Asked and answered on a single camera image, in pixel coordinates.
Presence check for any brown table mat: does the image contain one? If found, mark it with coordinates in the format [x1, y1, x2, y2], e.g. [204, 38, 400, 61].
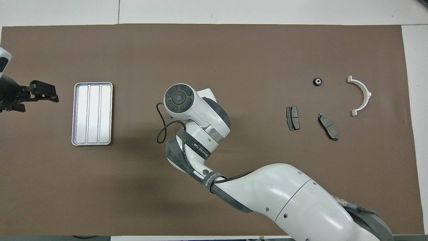
[0, 23, 424, 236]

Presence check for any silver metal tray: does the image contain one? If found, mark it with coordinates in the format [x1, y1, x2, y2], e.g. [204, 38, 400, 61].
[71, 82, 113, 146]

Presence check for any rectangular dark brake pad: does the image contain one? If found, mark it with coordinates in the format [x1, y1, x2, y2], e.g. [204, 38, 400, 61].
[286, 106, 300, 131]

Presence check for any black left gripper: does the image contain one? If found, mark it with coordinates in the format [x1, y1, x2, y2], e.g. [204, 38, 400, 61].
[0, 76, 60, 113]

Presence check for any white curved plastic bracket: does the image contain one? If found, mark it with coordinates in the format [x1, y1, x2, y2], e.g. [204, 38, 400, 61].
[347, 76, 372, 117]

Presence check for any curved dark brake pad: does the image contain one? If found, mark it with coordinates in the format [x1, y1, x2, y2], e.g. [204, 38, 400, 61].
[318, 113, 339, 141]

